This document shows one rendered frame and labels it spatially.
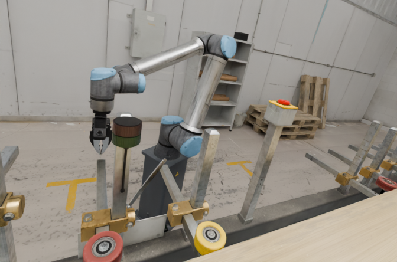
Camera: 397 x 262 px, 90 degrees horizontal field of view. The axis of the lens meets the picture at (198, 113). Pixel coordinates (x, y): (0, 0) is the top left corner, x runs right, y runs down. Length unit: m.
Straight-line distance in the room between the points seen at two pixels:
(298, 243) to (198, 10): 3.19
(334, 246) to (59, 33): 3.14
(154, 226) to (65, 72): 2.70
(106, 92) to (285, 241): 0.78
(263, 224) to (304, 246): 0.34
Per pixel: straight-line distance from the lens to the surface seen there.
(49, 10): 3.17
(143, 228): 0.78
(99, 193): 0.75
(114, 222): 0.66
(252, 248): 0.63
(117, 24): 3.14
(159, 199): 1.53
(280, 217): 1.08
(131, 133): 0.44
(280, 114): 0.71
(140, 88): 0.92
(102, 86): 0.86
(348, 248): 0.80
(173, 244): 0.83
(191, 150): 1.20
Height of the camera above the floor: 1.35
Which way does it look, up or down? 18 degrees down
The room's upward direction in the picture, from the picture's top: 11 degrees clockwise
